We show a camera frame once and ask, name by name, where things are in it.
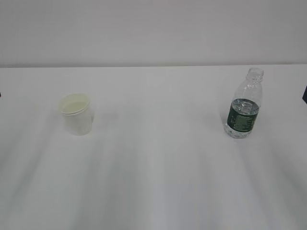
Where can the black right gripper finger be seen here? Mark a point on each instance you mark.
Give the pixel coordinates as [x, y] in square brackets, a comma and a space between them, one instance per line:
[304, 97]

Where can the white paper cup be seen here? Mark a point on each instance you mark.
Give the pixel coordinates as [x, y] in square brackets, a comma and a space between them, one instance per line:
[77, 113]

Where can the clear water bottle green label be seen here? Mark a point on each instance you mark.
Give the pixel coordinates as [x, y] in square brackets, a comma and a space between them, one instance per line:
[245, 105]

